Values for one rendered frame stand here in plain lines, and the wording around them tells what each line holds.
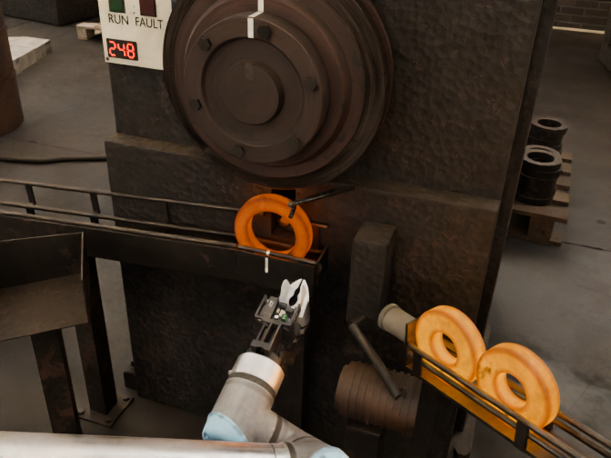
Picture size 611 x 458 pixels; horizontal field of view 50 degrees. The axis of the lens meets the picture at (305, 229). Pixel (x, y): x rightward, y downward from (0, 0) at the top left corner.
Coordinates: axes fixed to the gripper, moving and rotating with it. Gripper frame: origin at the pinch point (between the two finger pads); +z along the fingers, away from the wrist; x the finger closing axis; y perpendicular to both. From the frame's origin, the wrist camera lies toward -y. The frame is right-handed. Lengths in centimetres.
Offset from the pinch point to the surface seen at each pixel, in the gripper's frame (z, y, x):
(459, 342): -3.9, 1.1, -32.5
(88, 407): -10, -76, 71
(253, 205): 17.5, 1.2, 17.8
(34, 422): -20, -74, 83
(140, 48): 36, 24, 51
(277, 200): 18.9, 3.2, 12.2
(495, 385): -9.6, -0.7, -40.2
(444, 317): -0.7, 3.0, -28.8
